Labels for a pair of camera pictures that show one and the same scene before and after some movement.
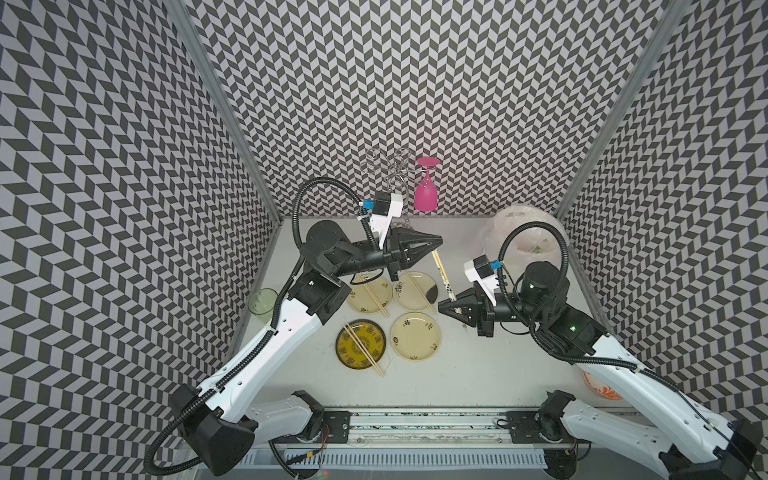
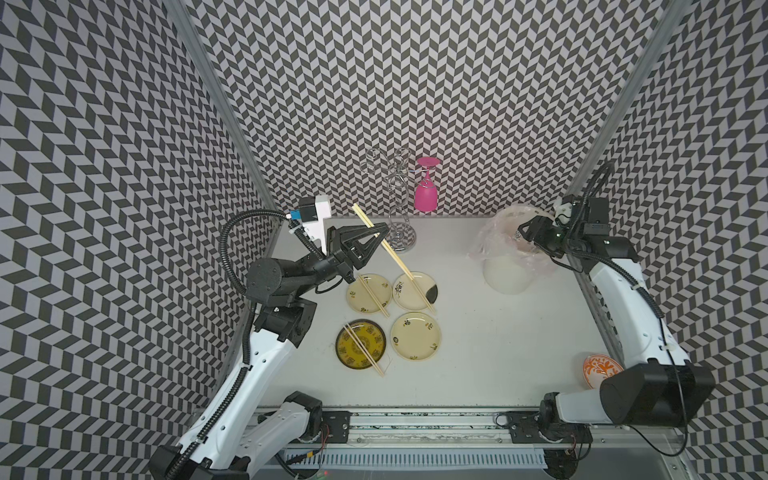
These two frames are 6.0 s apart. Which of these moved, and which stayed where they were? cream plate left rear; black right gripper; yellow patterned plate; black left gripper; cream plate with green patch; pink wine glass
Moved: black left gripper; black right gripper
Stayed: cream plate with green patch; pink wine glass; yellow patterned plate; cream plate left rear
